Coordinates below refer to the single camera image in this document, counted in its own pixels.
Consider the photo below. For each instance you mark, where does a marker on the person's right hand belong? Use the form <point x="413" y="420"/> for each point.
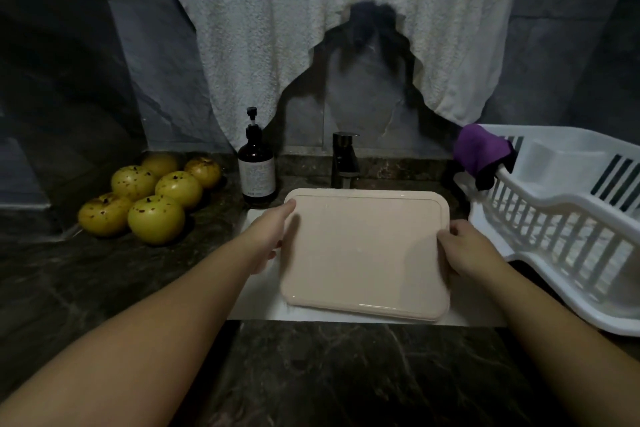
<point x="468" y="249"/>

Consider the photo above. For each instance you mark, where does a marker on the person's left hand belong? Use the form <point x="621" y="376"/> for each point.
<point x="268" y="235"/>

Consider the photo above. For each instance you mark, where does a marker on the beige plastic tray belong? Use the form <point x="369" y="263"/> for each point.
<point x="365" y="251"/>

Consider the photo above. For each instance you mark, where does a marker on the purple cloth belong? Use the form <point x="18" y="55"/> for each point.
<point x="482" y="146"/>

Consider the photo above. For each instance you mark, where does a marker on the black faucet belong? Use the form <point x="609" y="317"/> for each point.
<point x="345" y="156"/>

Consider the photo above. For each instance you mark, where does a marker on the group of yellow apples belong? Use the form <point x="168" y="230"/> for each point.
<point x="155" y="219"/>

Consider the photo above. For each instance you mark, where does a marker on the person's right forearm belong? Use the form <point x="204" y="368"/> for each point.
<point x="570" y="342"/>

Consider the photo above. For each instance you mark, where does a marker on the person's left forearm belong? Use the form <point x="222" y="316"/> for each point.
<point x="130" y="352"/>

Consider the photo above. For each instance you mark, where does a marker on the white sink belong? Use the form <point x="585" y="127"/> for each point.
<point x="260" y="297"/>

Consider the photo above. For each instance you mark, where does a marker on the dark soap pump bottle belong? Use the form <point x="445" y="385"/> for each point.
<point x="256" y="161"/>

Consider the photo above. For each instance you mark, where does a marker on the white plastic basket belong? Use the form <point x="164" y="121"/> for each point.
<point x="580" y="221"/>

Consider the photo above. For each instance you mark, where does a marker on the white hanging towel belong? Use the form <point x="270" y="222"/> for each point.
<point x="260" y="31"/>

